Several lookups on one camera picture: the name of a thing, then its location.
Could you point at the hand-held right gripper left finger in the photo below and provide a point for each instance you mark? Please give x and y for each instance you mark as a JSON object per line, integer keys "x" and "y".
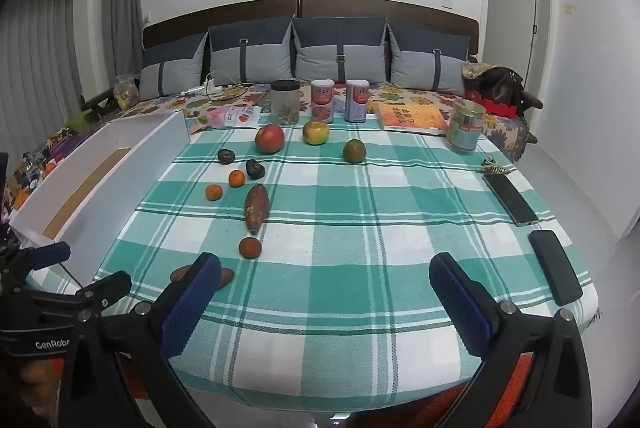
{"x": 192, "y": 303}

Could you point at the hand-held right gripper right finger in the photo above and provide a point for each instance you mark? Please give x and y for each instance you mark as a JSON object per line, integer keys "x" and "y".
{"x": 460, "y": 308}

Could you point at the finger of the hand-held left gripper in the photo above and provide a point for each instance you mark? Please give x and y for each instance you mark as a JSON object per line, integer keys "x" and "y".
{"x": 50, "y": 253}
{"x": 107, "y": 285}

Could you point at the small sweet potato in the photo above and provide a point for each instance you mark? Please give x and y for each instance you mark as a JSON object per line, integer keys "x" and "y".
{"x": 179, "y": 274}

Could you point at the long sweet potato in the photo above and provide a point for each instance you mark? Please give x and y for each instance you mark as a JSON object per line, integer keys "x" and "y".
{"x": 257, "y": 207}

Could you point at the white cardboard box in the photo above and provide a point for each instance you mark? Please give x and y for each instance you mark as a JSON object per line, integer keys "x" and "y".
{"x": 140, "y": 168}

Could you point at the dark purple mangosteen fruit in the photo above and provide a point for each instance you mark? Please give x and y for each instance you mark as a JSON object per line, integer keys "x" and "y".
{"x": 255, "y": 169}

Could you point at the brown round fruit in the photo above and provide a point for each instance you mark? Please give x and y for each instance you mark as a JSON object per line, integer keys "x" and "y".
{"x": 354, "y": 151}

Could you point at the person's left hand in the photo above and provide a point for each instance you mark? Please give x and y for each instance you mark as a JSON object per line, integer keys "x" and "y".
{"x": 37, "y": 388}

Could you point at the dark orange tangerine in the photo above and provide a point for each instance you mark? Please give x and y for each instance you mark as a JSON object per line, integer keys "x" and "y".
{"x": 249, "y": 247}

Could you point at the black rectangular case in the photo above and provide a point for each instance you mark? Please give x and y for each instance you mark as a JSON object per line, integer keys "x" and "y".
{"x": 555, "y": 265}

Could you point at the small tangerine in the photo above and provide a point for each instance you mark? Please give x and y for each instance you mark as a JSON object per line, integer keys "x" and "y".
{"x": 213, "y": 192}
{"x": 237, "y": 178}

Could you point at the green object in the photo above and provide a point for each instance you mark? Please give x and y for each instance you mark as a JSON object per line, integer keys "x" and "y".
{"x": 75, "y": 121}

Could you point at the green white checked tablecloth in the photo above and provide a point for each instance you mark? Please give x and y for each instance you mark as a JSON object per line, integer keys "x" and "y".
{"x": 325, "y": 258}

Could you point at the bunch of keys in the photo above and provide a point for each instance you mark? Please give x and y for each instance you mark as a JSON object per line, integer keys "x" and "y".
{"x": 492, "y": 167}

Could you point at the dark wooden chair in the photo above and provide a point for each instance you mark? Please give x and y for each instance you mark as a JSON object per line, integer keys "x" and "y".
{"x": 97, "y": 101}

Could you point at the clear bag of snacks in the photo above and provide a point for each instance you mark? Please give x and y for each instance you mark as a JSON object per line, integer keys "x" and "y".
{"x": 125, "y": 91}

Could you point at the red apple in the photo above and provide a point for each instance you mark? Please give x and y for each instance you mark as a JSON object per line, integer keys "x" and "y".
{"x": 270, "y": 138}

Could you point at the can at table edge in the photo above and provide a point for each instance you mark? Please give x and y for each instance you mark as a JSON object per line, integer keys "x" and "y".
{"x": 466, "y": 126}

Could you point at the pink white snack packet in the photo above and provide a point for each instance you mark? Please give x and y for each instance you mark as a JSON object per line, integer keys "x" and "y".
{"x": 235, "y": 116}

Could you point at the orange book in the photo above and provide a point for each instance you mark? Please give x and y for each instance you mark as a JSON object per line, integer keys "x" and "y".
{"x": 412, "y": 117}

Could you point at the red box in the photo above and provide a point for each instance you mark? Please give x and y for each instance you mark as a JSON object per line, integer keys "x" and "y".
{"x": 492, "y": 103}

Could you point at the yellow green apple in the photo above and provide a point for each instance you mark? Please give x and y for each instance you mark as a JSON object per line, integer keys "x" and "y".
{"x": 315, "y": 132}

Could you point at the grey curtain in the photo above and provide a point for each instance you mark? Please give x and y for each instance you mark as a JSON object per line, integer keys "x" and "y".
{"x": 50, "y": 33}

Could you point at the clear jar with dark lid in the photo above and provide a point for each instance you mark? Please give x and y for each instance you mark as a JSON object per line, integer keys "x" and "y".
{"x": 285, "y": 102}

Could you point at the grey two-tone pillow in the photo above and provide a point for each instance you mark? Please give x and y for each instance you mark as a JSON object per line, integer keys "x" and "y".
{"x": 340, "y": 53}
{"x": 172, "y": 68}
{"x": 250, "y": 53}
{"x": 430, "y": 61}

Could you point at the black bag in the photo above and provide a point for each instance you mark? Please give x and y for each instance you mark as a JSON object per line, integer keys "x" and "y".
{"x": 500, "y": 83}

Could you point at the pink labelled can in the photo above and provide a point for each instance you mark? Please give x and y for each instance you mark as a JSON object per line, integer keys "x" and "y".
{"x": 322, "y": 101}
{"x": 357, "y": 101}

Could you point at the beige patterned cloth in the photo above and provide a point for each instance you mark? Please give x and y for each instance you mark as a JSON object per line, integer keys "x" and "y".
{"x": 475, "y": 71}

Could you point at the brown headboard panel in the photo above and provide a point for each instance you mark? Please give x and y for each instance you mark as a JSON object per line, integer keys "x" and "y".
{"x": 220, "y": 16}
{"x": 390, "y": 11}

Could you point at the white door frame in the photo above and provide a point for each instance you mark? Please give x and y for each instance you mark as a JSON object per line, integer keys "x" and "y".
{"x": 542, "y": 8}

